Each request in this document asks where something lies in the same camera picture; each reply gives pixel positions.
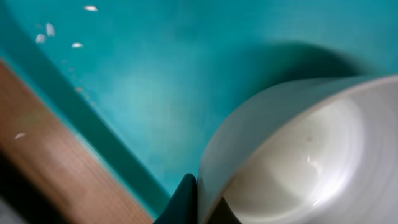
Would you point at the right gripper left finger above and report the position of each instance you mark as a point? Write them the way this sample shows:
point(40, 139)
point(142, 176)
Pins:
point(182, 207)

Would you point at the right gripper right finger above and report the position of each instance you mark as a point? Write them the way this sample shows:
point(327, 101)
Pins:
point(222, 214)

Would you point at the grey bowl with rice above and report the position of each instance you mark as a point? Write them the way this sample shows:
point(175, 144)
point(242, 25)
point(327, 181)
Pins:
point(318, 150)

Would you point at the teal plastic tray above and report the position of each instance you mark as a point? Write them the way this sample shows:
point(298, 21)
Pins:
point(147, 82)

